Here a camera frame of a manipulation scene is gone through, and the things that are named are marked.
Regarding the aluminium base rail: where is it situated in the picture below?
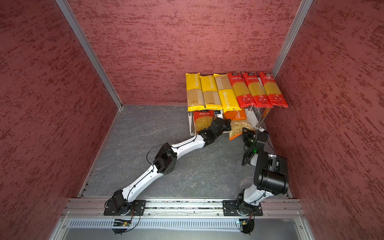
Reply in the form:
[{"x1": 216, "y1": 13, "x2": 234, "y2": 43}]
[{"x1": 61, "y1": 198, "x2": 307, "y2": 219}]

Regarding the orange pasta bag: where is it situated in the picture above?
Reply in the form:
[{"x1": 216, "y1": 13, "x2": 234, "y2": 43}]
[{"x1": 224, "y1": 109, "x2": 254, "y2": 141}]

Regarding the left circuit board with wires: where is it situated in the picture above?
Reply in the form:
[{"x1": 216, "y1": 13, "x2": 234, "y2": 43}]
[{"x1": 112, "y1": 206, "x2": 141, "y2": 235}]

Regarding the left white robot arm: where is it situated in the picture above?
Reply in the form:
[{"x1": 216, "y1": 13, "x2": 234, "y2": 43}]
[{"x1": 104, "y1": 118, "x2": 232, "y2": 216}]

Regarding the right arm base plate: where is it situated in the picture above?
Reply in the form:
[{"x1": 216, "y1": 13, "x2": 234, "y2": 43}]
[{"x1": 223, "y1": 200, "x2": 263, "y2": 217}]

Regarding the circuit board with wires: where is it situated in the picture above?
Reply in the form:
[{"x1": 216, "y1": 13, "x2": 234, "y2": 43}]
[
  {"x1": 236, "y1": 212, "x2": 255, "y2": 235},
  {"x1": 112, "y1": 206, "x2": 141, "y2": 235}
]

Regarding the white two-tier shelf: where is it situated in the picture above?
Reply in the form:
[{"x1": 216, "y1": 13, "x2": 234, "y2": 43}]
[{"x1": 188, "y1": 107, "x2": 265, "y2": 137}]

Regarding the aluminium corner post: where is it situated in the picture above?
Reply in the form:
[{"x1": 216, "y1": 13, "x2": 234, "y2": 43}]
[
  {"x1": 271, "y1": 0, "x2": 313, "y2": 77},
  {"x1": 55, "y1": 0, "x2": 124, "y2": 111}
]

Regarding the small red macaroni bag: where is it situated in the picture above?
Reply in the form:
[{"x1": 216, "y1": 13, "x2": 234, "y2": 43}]
[{"x1": 194, "y1": 110, "x2": 215, "y2": 133}]

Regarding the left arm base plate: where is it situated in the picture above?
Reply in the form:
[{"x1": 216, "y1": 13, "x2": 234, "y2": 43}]
[{"x1": 104, "y1": 199, "x2": 147, "y2": 217}]

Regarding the left aluminium corner post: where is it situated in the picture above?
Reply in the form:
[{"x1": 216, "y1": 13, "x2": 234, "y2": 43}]
[{"x1": 55, "y1": 0, "x2": 124, "y2": 111}]

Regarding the right aluminium corner post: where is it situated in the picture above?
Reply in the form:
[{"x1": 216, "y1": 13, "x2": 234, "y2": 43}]
[{"x1": 271, "y1": 0, "x2": 313, "y2": 77}]

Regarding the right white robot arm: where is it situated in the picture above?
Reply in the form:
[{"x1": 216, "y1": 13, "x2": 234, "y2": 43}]
[{"x1": 236, "y1": 128, "x2": 289, "y2": 217}]

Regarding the yellow spaghetti bag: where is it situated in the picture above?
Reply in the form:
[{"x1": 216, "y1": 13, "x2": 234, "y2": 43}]
[
  {"x1": 186, "y1": 73, "x2": 206, "y2": 112},
  {"x1": 200, "y1": 76, "x2": 223, "y2": 111},
  {"x1": 214, "y1": 74, "x2": 241, "y2": 113}
]

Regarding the red spaghetti bag front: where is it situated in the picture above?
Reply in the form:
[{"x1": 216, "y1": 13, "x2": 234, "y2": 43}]
[{"x1": 243, "y1": 73, "x2": 272, "y2": 108}]

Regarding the right circuit board with wires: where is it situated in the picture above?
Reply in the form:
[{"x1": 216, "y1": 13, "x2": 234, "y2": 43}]
[{"x1": 236, "y1": 212, "x2": 255, "y2": 235}]

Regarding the red spaghetti bag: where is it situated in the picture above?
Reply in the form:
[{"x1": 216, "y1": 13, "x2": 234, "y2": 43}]
[
  {"x1": 259, "y1": 72, "x2": 289, "y2": 108},
  {"x1": 243, "y1": 73, "x2": 272, "y2": 108},
  {"x1": 228, "y1": 73, "x2": 256, "y2": 109}
]

